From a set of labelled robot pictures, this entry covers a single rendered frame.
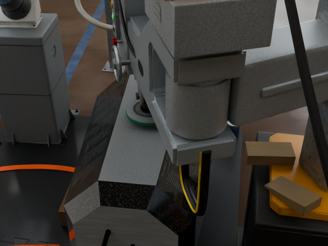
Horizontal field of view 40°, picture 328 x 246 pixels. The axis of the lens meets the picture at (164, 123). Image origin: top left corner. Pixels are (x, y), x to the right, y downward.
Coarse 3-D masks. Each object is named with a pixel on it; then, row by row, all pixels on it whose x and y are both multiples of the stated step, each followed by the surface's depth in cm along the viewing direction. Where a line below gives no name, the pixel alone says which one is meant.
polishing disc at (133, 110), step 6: (132, 102) 218; (138, 102) 218; (126, 108) 214; (132, 108) 214; (138, 108) 214; (132, 114) 210; (138, 114) 210; (144, 114) 210; (150, 114) 210; (138, 120) 207; (144, 120) 206; (150, 120) 206
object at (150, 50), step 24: (120, 0) 174; (144, 24) 167; (144, 48) 151; (144, 72) 157; (168, 72) 124; (192, 72) 118; (216, 72) 120; (240, 72) 122; (144, 96) 164; (168, 144) 138; (192, 144) 134; (216, 144) 135
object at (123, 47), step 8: (128, 0) 172; (136, 0) 172; (128, 8) 173; (136, 8) 174; (144, 8) 175; (120, 16) 185; (128, 16) 175; (120, 24) 188; (120, 48) 199; (128, 48) 183; (128, 56) 185; (128, 72) 189
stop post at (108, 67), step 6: (108, 0) 385; (108, 6) 388; (108, 12) 392; (108, 18) 395; (108, 30) 401; (108, 36) 405; (114, 36) 404; (108, 42) 408; (108, 48) 412; (108, 66) 426
